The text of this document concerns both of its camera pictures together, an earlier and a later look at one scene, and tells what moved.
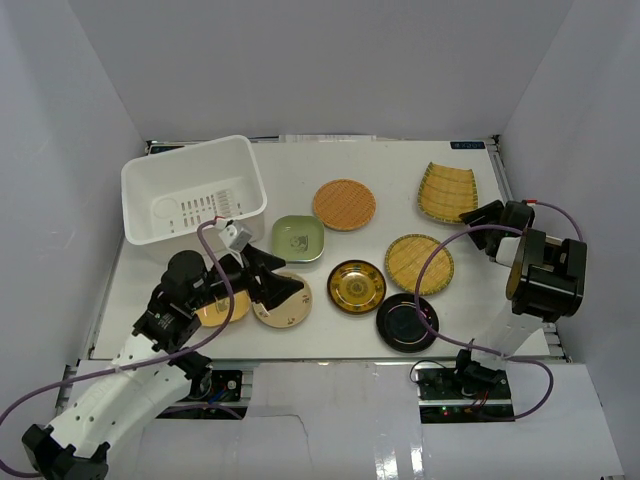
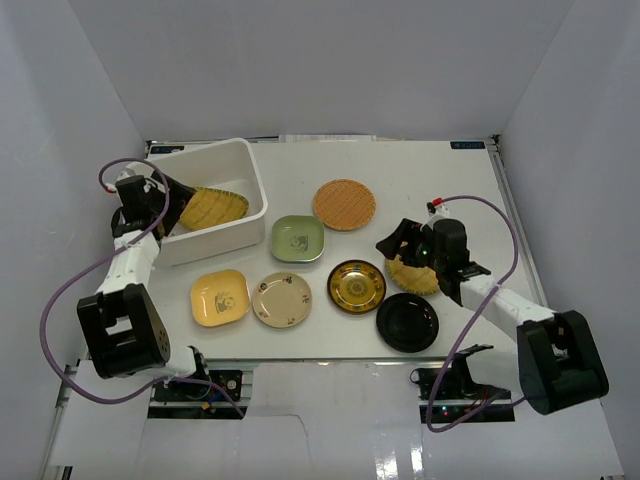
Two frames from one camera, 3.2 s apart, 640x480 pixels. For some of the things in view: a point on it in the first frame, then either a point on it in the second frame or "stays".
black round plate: [400, 325] stays
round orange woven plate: [344, 205] stays
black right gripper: [492, 211] → [408, 231]
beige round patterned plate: [290, 315] stays
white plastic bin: [168, 196] stays
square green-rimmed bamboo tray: [445, 192] → [211, 207]
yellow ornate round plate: [356, 286] stays
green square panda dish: [298, 238] stays
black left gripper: [255, 278] → [167, 198]
